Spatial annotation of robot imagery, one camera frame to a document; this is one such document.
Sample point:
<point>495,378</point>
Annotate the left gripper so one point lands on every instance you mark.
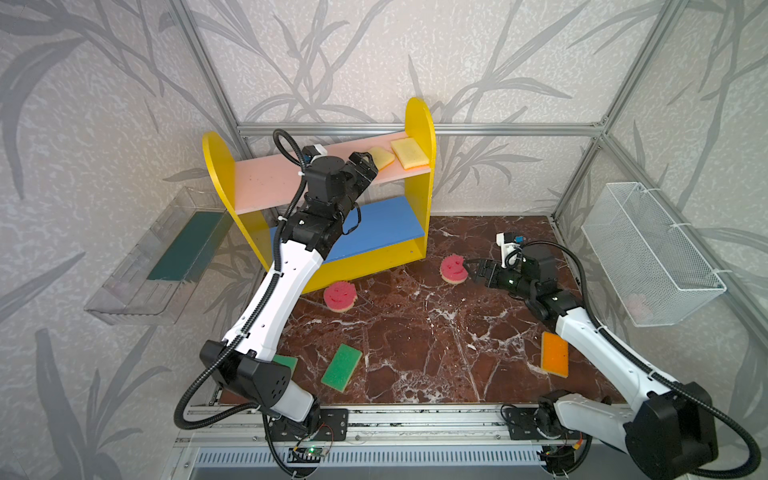
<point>359,171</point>

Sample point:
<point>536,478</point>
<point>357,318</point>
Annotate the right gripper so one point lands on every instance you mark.
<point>491,275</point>

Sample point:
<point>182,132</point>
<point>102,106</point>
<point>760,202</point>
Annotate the orange yellow sponge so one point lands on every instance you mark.
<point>554,355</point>

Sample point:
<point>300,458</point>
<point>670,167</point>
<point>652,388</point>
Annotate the green sponge under arm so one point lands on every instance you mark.
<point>288,361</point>

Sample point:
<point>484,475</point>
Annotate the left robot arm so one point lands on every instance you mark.
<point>243,361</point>

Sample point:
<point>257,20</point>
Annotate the blue lower shelf board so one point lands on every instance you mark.
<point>384,225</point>

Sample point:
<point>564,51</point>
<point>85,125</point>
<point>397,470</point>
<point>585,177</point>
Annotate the pink top shelf board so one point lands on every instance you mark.
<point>271,181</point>

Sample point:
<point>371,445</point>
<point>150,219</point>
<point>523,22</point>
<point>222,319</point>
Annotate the pink smiley sponge right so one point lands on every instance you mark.
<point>453,270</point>

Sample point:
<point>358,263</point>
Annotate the pink smiley sponge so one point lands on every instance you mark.
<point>453,270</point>
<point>340,296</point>

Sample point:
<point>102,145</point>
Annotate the pink smiley sponge left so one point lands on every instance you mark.
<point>340,296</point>

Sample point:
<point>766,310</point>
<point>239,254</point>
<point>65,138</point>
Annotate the pink item in basket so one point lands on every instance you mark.
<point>638,308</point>

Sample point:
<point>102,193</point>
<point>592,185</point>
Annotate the green sponge centre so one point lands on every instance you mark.
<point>341,368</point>

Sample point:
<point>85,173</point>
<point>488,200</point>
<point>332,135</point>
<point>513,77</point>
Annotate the dark green scouring pad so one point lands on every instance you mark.
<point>192,250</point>

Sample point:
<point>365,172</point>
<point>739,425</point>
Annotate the green circuit board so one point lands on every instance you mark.
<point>309,455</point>

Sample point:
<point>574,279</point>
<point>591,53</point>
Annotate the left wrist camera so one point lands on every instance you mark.
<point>311,152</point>

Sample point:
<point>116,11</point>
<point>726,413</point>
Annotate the yellow shelf unit frame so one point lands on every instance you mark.
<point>255,229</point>

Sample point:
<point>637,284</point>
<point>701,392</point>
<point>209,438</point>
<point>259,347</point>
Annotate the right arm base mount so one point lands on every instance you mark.
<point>533,422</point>

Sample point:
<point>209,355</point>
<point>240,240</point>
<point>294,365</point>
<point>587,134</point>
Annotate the white wire mesh basket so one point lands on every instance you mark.
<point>644,251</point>

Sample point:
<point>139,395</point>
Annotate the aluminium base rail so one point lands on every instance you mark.
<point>428,424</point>

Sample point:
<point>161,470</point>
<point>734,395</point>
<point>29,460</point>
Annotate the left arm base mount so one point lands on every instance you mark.
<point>323,423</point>

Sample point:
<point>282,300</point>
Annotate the clear plastic wall tray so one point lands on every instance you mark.
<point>127,297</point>

